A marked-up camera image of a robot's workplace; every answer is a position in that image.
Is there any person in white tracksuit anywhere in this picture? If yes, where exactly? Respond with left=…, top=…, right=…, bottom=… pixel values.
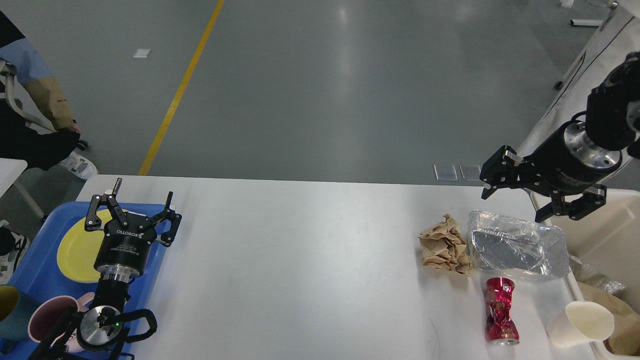
left=516, top=0, right=640, bottom=157

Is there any brown paper in bin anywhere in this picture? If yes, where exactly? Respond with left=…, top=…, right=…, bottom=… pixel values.
left=577, top=282, right=640, bottom=356

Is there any pink HOME mug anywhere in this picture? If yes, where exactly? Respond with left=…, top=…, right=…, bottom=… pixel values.
left=27, top=292, right=96, bottom=354

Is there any floor plate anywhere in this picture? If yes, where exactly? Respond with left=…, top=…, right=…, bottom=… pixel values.
left=433, top=164, right=458, bottom=182
left=459, top=164, right=482, bottom=182

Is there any person in black trousers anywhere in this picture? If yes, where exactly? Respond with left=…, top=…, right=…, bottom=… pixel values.
left=0, top=10, right=100, bottom=286

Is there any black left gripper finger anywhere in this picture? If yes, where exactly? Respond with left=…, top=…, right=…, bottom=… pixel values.
left=137, top=190, right=183, bottom=248
left=84, top=177, right=128, bottom=236

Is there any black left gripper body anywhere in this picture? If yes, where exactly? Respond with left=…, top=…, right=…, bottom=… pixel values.
left=94, top=219, right=157, bottom=283

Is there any left floor plate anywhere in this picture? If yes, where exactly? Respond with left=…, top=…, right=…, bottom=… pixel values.
left=433, top=164, right=458, bottom=182

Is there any teal cup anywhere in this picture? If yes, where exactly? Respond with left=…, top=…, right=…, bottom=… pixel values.
left=0, top=284, right=41, bottom=342

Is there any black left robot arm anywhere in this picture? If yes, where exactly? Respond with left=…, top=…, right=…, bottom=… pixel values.
left=29, top=178, right=182, bottom=360

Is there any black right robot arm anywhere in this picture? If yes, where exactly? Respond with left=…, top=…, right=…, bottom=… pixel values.
left=478, top=52, right=640, bottom=223

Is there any blue plastic tray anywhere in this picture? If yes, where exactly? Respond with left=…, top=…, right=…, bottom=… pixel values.
left=0, top=201, right=173, bottom=360

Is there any white side table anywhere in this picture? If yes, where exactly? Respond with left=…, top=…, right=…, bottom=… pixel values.
left=0, top=158, right=28, bottom=198

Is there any crumpled brown paper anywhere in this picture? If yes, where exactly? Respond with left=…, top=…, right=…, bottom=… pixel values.
left=418, top=213, right=473, bottom=277

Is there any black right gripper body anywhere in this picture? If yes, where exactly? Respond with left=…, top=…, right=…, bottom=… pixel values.
left=525, top=120, right=623, bottom=197

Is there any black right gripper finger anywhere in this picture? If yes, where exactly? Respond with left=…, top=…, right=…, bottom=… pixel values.
left=479, top=145, right=551, bottom=199
left=535, top=184, right=608, bottom=223

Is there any right floor plate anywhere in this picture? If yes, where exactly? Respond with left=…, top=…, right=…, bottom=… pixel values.
left=459, top=164, right=482, bottom=182

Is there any beige plastic bin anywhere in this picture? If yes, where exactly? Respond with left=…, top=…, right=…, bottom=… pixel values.
left=543, top=189, right=640, bottom=312

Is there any crushed red can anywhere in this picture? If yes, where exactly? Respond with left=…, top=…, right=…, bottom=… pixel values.
left=484, top=276, right=521, bottom=346

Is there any yellow plastic plate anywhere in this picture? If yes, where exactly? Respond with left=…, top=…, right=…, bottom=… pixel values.
left=56, top=218, right=105, bottom=284

